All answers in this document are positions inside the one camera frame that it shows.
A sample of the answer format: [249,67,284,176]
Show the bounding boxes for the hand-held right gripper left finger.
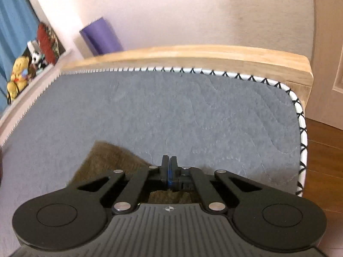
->
[76,155,170,213]

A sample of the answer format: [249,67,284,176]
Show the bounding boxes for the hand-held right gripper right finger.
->
[169,157,266,213]

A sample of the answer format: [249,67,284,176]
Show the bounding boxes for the olive corduroy pants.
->
[67,140,193,204]

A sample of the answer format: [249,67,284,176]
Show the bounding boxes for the grey quilted mattress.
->
[0,67,308,257]

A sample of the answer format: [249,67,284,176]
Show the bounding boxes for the purple container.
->
[79,17,124,57]

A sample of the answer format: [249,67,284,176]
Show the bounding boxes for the panda plush toy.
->
[27,41,48,70]

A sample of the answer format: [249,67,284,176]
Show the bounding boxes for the dark red cushion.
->
[36,21,66,66]

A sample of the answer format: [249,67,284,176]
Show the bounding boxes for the yellow plush toy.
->
[7,56,31,100]

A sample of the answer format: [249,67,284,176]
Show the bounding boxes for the blue curtain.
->
[0,0,41,113]

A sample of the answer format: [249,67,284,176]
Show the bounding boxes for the light wooden bed frame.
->
[61,45,314,118]

